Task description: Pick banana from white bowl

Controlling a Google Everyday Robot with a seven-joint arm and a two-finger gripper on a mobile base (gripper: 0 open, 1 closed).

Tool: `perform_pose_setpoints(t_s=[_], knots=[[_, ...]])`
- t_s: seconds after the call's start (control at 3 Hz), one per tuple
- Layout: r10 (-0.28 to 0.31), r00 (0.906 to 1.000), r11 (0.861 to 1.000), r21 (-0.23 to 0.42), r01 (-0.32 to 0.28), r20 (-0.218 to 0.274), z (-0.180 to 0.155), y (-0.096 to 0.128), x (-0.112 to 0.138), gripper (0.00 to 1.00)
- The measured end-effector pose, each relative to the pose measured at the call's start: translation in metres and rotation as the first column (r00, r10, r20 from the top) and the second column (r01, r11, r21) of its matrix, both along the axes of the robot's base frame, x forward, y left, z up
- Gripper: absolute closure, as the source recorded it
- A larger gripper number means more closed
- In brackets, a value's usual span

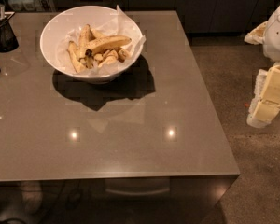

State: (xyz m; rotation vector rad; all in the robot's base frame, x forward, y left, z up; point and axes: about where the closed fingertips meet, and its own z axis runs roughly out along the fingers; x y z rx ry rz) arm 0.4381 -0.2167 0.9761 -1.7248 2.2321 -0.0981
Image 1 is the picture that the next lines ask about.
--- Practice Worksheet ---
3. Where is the left lying yellow banana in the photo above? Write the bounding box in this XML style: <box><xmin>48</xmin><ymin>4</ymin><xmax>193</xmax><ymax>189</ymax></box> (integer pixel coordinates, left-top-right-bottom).
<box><xmin>67</xmin><ymin>41</ymin><xmax>86</xmax><ymax>73</ymax></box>

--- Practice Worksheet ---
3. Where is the black mesh utensil holder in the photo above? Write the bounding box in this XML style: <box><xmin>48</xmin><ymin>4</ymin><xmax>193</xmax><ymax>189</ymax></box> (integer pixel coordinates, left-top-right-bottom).
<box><xmin>0</xmin><ymin>4</ymin><xmax>19</xmax><ymax>52</ymax></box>

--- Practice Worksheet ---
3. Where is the white paper bowl liner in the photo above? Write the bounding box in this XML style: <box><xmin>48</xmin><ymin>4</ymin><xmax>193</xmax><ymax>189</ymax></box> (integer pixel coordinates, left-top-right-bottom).
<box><xmin>57</xmin><ymin>6</ymin><xmax>146</xmax><ymax>83</ymax></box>

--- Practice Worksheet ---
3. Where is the upright yellow banana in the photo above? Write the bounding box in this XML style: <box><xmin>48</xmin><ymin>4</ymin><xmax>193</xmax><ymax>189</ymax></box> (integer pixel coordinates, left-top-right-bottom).
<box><xmin>78</xmin><ymin>24</ymin><xmax>91</xmax><ymax>58</ymax></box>

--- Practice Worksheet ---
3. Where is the large spotted yellow banana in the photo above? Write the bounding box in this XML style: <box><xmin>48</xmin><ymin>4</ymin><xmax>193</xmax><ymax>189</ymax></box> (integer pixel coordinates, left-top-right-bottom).
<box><xmin>85</xmin><ymin>35</ymin><xmax>132</xmax><ymax>57</ymax></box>

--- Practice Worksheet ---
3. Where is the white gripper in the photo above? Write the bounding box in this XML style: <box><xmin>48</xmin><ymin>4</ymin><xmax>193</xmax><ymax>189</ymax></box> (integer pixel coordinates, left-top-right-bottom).
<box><xmin>244</xmin><ymin>6</ymin><xmax>280</xmax><ymax>128</ymax></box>

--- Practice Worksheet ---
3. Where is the white ceramic bowl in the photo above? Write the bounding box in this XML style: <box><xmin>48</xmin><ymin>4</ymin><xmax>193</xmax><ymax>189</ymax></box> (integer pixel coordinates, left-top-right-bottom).
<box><xmin>40</xmin><ymin>6</ymin><xmax>146</xmax><ymax>84</ymax></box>

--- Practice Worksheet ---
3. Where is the small banana pieces cluster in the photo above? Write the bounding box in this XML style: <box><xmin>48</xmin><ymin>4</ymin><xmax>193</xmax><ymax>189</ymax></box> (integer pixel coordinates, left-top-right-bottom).
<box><xmin>94</xmin><ymin>48</ymin><xmax>131</xmax><ymax>67</ymax></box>

